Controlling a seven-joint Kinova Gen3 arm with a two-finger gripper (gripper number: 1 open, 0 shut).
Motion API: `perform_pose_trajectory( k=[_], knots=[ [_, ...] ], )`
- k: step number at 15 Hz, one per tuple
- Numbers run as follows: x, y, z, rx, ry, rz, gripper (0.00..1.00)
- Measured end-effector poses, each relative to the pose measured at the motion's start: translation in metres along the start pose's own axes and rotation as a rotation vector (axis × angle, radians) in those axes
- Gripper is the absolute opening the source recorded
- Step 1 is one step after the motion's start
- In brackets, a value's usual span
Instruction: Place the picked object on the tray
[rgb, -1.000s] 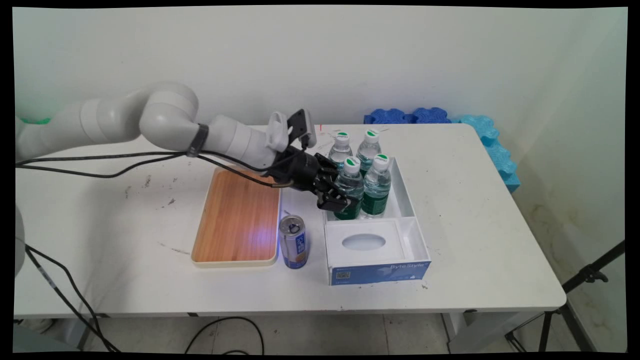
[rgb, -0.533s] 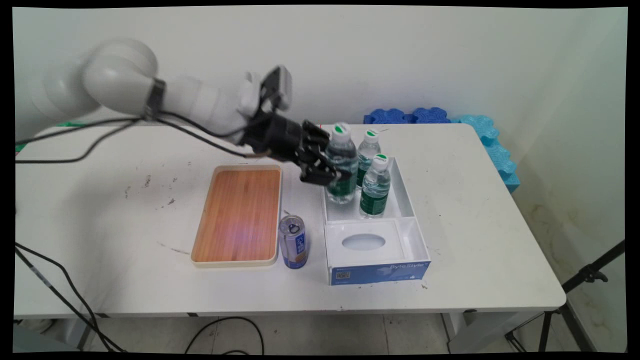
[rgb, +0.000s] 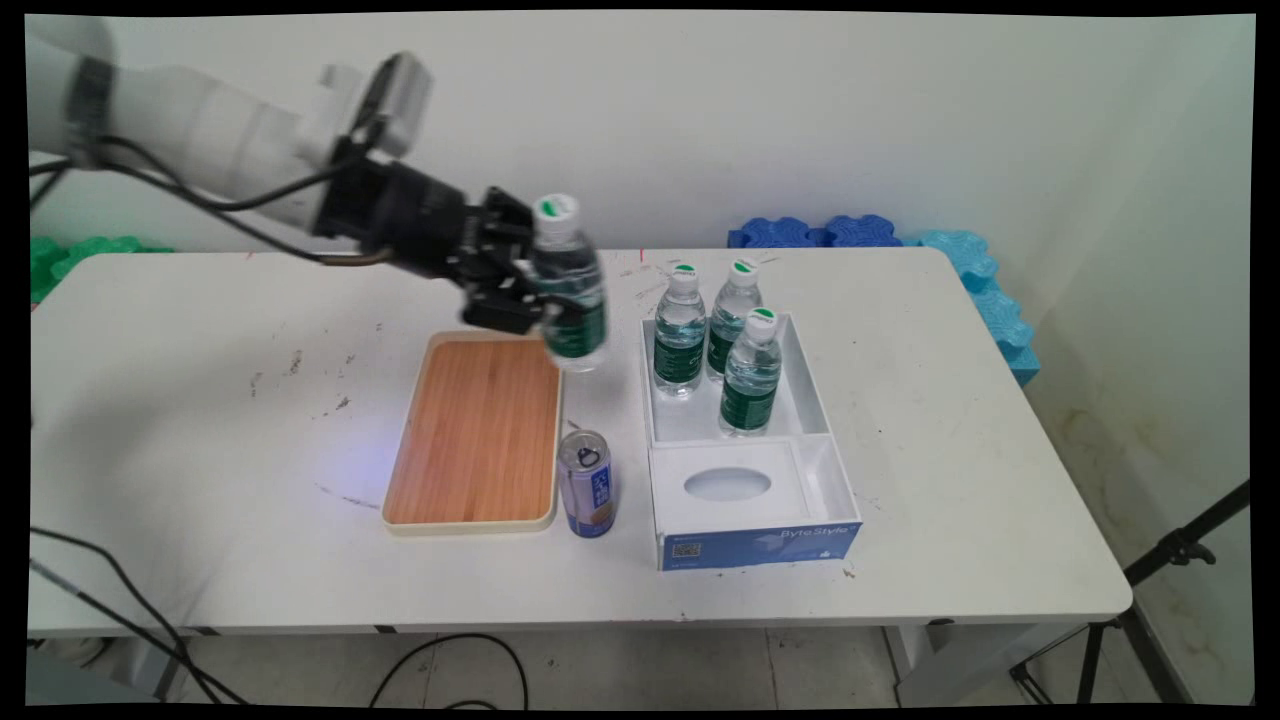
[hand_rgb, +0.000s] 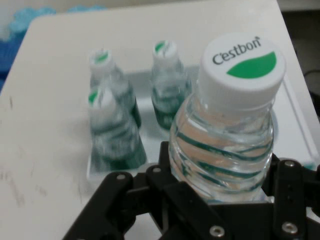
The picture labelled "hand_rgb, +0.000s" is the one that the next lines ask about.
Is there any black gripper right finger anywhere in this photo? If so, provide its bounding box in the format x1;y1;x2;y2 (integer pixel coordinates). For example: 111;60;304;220
261;152;320;240

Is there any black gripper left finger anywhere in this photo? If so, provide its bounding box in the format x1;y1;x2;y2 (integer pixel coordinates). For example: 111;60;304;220
61;141;235;240

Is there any green-label water bottle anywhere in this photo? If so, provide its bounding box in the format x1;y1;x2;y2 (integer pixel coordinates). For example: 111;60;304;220
151;39;193;131
168;31;287;204
88;47;142;128
87;86;148;173

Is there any white box with blue front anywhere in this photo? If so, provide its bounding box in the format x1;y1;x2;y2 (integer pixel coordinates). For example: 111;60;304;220
86;64;320;188

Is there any dark blue foam mat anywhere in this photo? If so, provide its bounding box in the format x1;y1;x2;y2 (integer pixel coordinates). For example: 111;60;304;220
0;38;25;95

